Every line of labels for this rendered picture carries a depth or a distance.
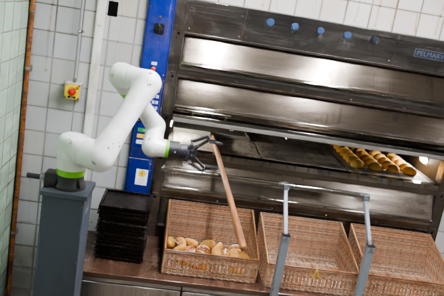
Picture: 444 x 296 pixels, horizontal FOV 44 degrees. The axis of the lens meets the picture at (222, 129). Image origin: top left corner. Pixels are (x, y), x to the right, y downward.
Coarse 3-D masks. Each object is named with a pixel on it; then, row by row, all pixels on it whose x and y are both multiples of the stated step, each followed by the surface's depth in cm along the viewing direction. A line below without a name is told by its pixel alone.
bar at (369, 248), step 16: (208, 176) 312; (240, 176) 315; (336, 192) 320; (352, 192) 321; (368, 208) 319; (368, 224) 314; (288, 240) 300; (368, 240) 308; (368, 256) 306; (368, 272) 308; (272, 288) 306
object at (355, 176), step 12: (204, 156) 348; (228, 156) 350; (240, 156) 355; (276, 168) 353; (288, 168) 354; (300, 168) 354; (312, 168) 355; (324, 168) 359; (360, 180) 359; (372, 180) 360; (384, 180) 360; (396, 180) 361; (408, 180) 364
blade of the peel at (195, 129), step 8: (176, 128) 390; (184, 128) 391; (192, 128) 405; (200, 128) 409; (208, 128) 413; (216, 128) 417; (216, 136) 394; (224, 136) 395; (232, 136) 395; (240, 136) 396; (248, 136) 401
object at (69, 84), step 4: (64, 84) 325; (68, 84) 325; (72, 84) 325; (76, 84) 325; (80, 84) 326; (64, 88) 325; (68, 88) 325; (72, 88) 325; (80, 88) 326; (64, 92) 326; (76, 92) 326; (80, 92) 327; (64, 96) 326; (68, 96) 326; (72, 96) 326; (76, 96) 327; (80, 96) 327; (80, 100) 329
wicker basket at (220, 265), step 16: (176, 208) 352; (192, 208) 353; (224, 208) 355; (240, 208) 356; (176, 224) 351; (192, 224) 353; (208, 224) 354; (224, 224) 355; (224, 240) 355; (256, 240) 330; (176, 256) 311; (192, 256) 312; (208, 256) 312; (224, 256) 313; (256, 256) 323; (176, 272) 314; (192, 272) 314; (208, 272) 315; (224, 272) 316; (256, 272) 317
